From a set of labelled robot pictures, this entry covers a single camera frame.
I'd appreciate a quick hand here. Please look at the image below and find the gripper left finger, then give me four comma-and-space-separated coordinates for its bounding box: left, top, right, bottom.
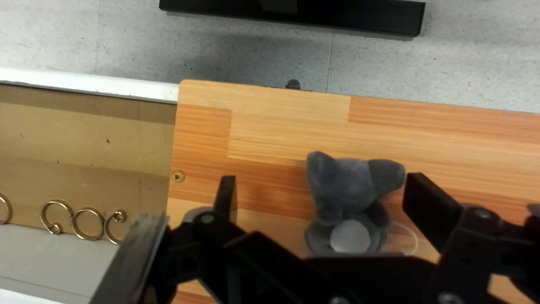
91, 176, 338, 304

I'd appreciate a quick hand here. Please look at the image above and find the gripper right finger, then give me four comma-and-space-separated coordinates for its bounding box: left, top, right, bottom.
402, 172, 540, 304

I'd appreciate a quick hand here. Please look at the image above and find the grey plush toy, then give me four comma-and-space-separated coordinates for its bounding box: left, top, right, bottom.
305, 151, 419, 256

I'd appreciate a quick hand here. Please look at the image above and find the brown board with white rim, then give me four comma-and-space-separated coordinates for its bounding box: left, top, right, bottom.
0, 67, 180, 237

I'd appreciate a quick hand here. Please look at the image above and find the black furniture base bar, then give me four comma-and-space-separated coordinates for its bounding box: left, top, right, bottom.
159, 0, 426, 37

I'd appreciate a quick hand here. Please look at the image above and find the brass scroll wire ornament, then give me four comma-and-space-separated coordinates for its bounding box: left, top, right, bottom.
0, 192, 128, 246

